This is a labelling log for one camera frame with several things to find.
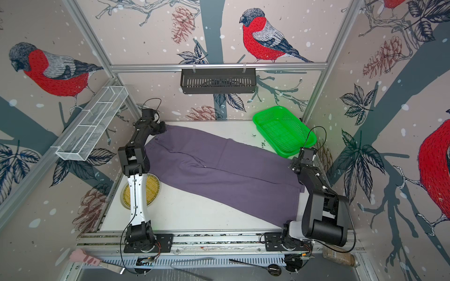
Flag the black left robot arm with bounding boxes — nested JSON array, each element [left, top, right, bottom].
[[118, 108, 166, 253]]

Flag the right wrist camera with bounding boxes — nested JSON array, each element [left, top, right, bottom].
[[299, 148, 317, 166]]

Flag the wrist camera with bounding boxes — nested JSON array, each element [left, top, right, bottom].
[[141, 108, 159, 123], [299, 148, 317, 166]]

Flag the purple trousers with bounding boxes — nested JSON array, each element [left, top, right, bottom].
[[145, 125, 305, 227]]

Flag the yellow round woven mat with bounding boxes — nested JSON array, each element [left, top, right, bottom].
[[120, 174, 161, 210]]

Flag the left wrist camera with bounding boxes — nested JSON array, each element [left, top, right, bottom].
[[141, 108, 159, 123]]

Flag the white mesh wall shelf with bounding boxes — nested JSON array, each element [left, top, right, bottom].
[[56, 85, 128, 161]]

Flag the horizontal aluminium frame bar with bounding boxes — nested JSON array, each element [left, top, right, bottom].
[[110, 62, 329, 74]]

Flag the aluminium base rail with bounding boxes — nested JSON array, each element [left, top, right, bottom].
[[75, 229, 363, 271]]

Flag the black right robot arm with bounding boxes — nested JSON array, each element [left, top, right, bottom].
[[281, 148, 352, 251]]

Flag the green plastic basket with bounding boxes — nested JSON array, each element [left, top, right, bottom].
[[253, 106, 317, 158]]

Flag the black spoon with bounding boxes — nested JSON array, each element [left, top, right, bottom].
[[229, 259, 282, 277]]

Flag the black hanging wire basket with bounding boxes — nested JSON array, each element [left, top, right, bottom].
[[180, 68, 257, 94]]

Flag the pink handled spatula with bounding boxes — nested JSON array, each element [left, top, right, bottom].
[[69, 249, 125, 275]]

